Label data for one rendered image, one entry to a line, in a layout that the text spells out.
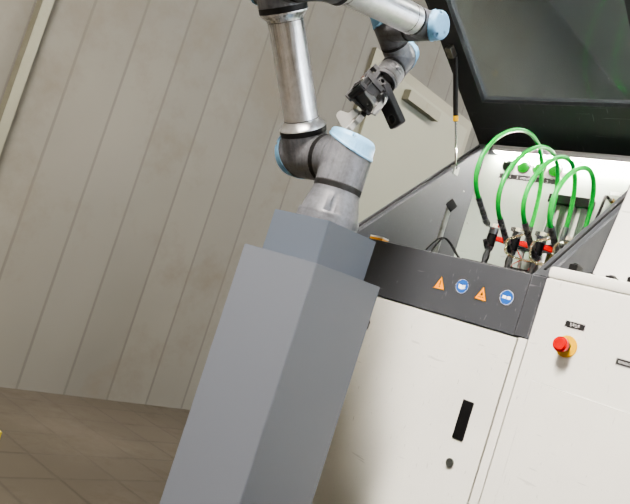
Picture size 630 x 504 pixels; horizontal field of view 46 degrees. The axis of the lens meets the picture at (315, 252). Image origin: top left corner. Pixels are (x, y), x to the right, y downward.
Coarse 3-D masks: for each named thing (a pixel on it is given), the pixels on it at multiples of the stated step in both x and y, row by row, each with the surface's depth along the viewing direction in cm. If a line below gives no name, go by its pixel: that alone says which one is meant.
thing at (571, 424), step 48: (624, 240) 195; (576, 288) 174; (576, 336) 171; (624, 336) 164; (528, 384) 176; (576, 384) 168; (624, 384) 161; (528, 432) 172; (576, 432) 165; (624, 432) 158; (528, 480) 170; (576, 480) 162; (624, 480) 156
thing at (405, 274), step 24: (384, 264) 215; (408, 264) 209; (432, 264) 204; (456, 264) 198; (480, 264) 193; (384, 288) 213; (408, 288) 207; (432, 288) 202; (504, 288) 187; (456, 312) 195; (480, 312) 190; (504, 312) 185
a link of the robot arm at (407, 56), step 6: (408, 42) 199; (402, 48) 197; (408, 48) 198; (414, 48) 201; (384, 54) 199; (390, 54) 198; (396, 54) 197; (402, 54) 197; (408, 54) 198; (414, 54) 201; (396, 60) 196; (402, 60) 197; (408, 60) 199; (414, 60) 201; (402, 66) 197; (408, 66) 199
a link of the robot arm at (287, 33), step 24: (264, 0) 167; (288, 0) 165; (288, 24) 169; (288, 48) 171; (288, 72) 173; (288, 96) 176; (312, 96) 178; (288, 120) 179; (312, 120) 179; (288, 144) 180; (288, 168) 184
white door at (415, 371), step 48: (384, 336) 208; (432, 336) 198; (480, 336) 188; (384, 384) 204; (432, 384) 194; (480, 384) 184; (336, 432) 211; (384, 432) 200; (432, 432) 190; (480, 432) 181; (336, 480) 207; (384, 480) 196; (432, 480) 186
